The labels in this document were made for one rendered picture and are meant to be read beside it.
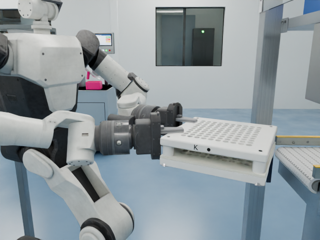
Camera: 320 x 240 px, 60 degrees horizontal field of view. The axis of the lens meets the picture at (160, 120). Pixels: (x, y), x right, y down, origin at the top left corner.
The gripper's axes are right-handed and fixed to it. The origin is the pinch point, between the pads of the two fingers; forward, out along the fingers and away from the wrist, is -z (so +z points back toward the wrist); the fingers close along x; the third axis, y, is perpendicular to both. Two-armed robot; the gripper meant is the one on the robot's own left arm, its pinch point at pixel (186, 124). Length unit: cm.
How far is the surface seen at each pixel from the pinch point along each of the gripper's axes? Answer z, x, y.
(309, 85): -29.4, -11.9, -14.4
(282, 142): -20.6, 11.7, -34.7
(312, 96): -30.6, -9.0, -12.5
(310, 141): -29, 11, -40
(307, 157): -29.9, 13.3, -28.1
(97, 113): 189, 43, -136
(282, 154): -21.9, 14.1, -29.1
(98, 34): 212, -42, -167
